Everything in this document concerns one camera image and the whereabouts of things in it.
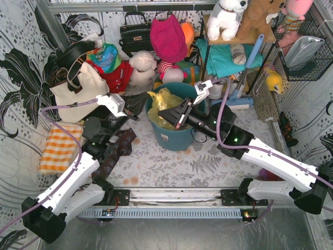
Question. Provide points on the rainbow striped cloth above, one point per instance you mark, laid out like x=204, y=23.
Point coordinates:
x=193, y=73

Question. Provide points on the orange checkered cloth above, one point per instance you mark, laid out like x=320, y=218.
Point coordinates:
x=59, y=153

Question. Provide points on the magenta fabric bag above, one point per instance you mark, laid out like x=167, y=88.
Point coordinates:
x=168, y=40

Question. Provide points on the pink plush pig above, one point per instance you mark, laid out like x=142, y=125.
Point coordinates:
x=170, y=72

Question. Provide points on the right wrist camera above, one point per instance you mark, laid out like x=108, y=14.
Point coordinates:
x=202, y=90

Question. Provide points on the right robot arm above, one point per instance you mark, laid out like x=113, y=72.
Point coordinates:
x=305, y=185

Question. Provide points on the brown floral necktie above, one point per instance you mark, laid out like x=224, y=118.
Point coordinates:
x=121, y=147

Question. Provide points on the black leather handbag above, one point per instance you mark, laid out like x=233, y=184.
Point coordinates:
x=135, y=38

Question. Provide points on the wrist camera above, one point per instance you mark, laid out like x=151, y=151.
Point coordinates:
x=114, y=102
x=202, y=90

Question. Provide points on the wooden metal shelf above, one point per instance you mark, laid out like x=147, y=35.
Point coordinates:
x=250, y=40

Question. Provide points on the orange plush toy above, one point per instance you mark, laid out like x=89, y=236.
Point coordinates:
x=189, y=34

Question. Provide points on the teal folded towel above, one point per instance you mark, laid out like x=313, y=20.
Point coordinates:
x=220, y=59

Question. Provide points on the white plush dog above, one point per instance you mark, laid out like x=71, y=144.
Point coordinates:
x=225, y=19

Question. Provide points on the white plush lamb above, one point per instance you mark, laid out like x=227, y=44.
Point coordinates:
x=144, y=65

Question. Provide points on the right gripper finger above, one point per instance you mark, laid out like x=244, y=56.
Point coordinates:
x=172, y=117
x=175, y=111

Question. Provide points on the pink plush toy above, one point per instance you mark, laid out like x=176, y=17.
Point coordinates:
x=294, y=12

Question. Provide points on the brown teddy bear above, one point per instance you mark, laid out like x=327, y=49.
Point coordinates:
x=258, y=16

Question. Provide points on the blue flat mop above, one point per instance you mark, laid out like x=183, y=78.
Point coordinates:
x=235, y=101

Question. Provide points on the black wire basket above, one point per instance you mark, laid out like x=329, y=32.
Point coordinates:
x=313, y=69

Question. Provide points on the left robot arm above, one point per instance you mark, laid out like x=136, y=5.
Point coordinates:
x=84, y=183

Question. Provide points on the red garment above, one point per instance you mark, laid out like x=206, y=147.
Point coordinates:
x=118, y=80

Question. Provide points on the silver foil pouch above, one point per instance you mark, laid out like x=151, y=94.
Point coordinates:
x=303, y=50

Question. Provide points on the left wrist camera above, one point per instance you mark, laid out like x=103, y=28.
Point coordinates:
x=114, y=102

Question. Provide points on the white sneaker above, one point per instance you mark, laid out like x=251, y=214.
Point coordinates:
x=215, y=91

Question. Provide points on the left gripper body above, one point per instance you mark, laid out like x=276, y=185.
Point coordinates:
x=129, y=112

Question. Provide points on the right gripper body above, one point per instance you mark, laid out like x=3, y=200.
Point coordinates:
x=183, y=115

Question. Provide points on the cream canvas tote bag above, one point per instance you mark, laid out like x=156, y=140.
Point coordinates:
x=92, y=85

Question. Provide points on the black hat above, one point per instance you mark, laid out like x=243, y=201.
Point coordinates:
x=68, y=57

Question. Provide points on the yellow plush duck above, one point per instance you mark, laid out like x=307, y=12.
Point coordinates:
x=273, y=79

